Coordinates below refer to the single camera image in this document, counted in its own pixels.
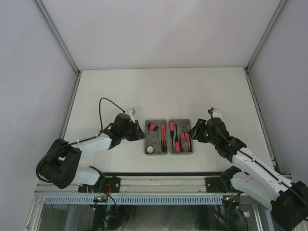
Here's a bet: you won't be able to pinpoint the right aluminium frame post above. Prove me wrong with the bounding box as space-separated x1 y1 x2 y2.
243 0 289 158

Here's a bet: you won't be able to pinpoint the black cable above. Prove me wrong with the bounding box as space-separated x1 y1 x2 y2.
208 108 308 210
35 97 127 182

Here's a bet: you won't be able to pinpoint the grey slotted cable duct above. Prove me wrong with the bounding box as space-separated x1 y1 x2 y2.
44 195 224 205

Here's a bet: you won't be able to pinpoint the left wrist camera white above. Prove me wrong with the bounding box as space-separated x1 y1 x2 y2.
125 108 136 123

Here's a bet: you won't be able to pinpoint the left aluminium frame post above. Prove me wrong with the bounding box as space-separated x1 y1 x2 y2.
32 0 81 139

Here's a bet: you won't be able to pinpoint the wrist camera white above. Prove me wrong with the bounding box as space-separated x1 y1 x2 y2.
125 108 136 123
208 107 222 119

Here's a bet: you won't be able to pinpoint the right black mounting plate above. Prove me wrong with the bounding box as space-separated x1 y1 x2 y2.
205 177 231 193

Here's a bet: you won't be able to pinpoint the right black cable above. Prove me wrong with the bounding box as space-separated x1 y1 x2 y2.
208 108 308 210

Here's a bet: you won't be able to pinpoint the left black cable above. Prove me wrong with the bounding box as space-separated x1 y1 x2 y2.
35 97 127 182

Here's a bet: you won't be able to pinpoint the red hex key set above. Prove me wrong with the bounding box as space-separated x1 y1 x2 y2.
147 123 159 132

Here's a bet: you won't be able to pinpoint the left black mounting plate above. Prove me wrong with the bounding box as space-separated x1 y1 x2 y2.
78 176 121 194

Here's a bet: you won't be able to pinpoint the red utility knife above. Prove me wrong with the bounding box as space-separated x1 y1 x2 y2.
161 124 167 153

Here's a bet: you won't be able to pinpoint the red black pliers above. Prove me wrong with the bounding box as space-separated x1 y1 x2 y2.
180 124 192 152

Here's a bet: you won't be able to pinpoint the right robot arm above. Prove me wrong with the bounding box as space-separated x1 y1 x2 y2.
188 117 308 231

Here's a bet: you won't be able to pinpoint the aluminium frame post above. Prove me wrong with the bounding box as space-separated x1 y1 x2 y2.
32 0 81 139
243 0 289 158

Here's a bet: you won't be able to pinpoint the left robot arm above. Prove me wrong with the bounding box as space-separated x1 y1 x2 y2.
36 113 145 193

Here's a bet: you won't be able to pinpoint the grey plastic tool case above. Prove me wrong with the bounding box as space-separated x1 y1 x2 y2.
144 119 194 155

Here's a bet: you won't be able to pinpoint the black tape roll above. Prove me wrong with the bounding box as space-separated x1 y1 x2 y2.
146 145 155 154

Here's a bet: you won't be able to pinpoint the black mounting plate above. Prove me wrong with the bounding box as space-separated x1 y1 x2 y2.
78 176 121 194
205 177 231 193

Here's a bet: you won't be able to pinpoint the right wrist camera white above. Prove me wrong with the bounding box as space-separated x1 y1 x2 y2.
208 107 222 119

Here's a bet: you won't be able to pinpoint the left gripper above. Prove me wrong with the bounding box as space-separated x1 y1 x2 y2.
120 120 145 142

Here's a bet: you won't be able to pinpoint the aluminium front rail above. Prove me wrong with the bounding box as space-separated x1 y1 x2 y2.
35 175 220 195

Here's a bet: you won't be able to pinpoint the red screwdriver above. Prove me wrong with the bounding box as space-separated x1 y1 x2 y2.
175 125 180 153
169 121 175 150

